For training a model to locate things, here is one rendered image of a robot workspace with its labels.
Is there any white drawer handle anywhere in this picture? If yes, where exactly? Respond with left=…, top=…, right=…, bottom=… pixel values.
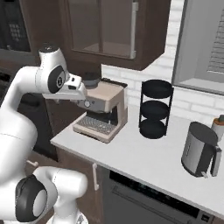
left=25, top=159, right=39, bottom=169

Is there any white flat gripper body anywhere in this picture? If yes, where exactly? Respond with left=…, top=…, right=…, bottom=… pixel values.
left=42, top=86, right=88, bottom=102

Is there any white base cupboard handle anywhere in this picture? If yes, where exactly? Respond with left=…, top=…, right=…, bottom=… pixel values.
left=91, top=163, right=101, bottom=193

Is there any black three-tier stand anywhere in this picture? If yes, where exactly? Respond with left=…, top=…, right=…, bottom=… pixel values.
left=138, top=79, right=175, bottom=140

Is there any black microwave oven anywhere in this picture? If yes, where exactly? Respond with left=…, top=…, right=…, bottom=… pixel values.
left=0, top=0, right=33, bottom=58

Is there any beige coffee machine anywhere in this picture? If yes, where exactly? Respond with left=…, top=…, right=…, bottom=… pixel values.
left=72, top=71, right=130, bottom=144

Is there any glass cupboard door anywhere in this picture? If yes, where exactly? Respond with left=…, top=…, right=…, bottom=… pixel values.
left=66, top=0, right=102, bottom=55
left=100, top=0, right=138, bottom=60

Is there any grey window with blinds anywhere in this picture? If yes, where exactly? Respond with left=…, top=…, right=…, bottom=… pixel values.
left=171, top=0, right=224, bottom=96

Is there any brown base cupboard door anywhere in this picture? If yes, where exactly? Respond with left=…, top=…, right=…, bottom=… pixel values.
left=56, top=147, right=104, bottom=224

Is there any silver cupboard door handle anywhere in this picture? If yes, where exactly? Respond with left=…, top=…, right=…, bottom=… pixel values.
left=129, top=1, right=139, bottom=60

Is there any silver black electric kettle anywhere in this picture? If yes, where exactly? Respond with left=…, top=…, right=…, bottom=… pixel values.
left=180, top=121, right=223, bottom=179

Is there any grey dishwasher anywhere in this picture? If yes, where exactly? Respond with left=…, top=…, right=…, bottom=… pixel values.
left=101, top=168, right=216, bottom=224

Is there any dark brown wall cupboard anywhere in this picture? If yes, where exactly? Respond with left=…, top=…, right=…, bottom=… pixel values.
left=57, top=0, right=172, bottom=72

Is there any white bottle with orange neck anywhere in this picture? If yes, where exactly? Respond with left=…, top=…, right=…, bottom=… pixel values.
left=211, top=114, right=224, bottom=143

